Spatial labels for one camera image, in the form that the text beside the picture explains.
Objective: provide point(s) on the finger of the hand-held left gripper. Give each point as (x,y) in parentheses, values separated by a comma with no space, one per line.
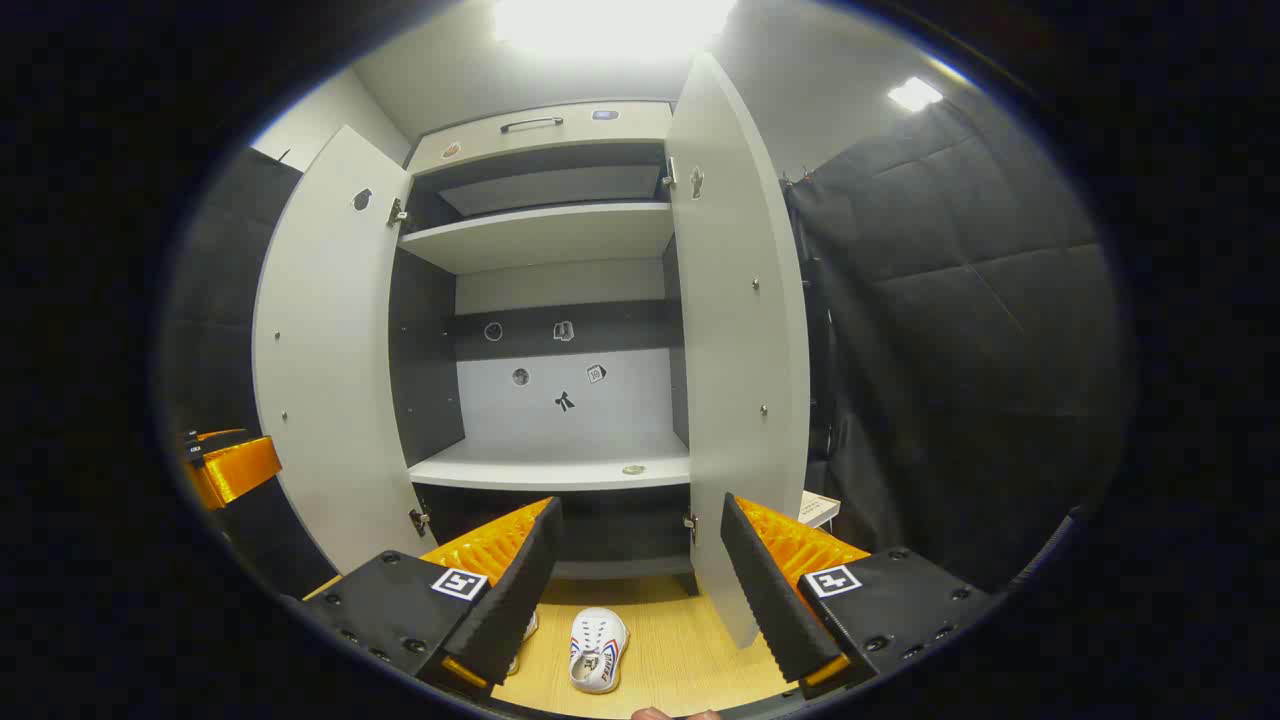
(240,468)

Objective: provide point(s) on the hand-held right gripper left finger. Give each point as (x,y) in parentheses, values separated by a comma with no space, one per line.
(520,590)

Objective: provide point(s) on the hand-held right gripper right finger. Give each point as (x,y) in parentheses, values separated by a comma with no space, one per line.
(765,590)

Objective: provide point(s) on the white canvas shoe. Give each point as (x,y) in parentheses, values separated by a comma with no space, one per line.
(527,628)
(598,650)

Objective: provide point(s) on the white shoe cabinet door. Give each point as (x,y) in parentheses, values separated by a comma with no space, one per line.
(735,330)
(330,350)

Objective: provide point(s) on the white and grey shoe cabinet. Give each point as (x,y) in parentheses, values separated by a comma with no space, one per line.
(560,235)

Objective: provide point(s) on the white cabinet drawer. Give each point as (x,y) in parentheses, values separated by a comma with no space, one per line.
(600,135)

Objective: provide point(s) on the cream cover book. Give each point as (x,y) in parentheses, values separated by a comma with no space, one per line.
(820,507)

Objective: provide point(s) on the black quilted backdrop panel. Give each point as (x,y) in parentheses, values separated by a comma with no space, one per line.
(215,300)
(980,330)

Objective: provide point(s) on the ceiling light panel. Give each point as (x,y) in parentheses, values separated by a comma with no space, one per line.
(610,25)
(915,94)

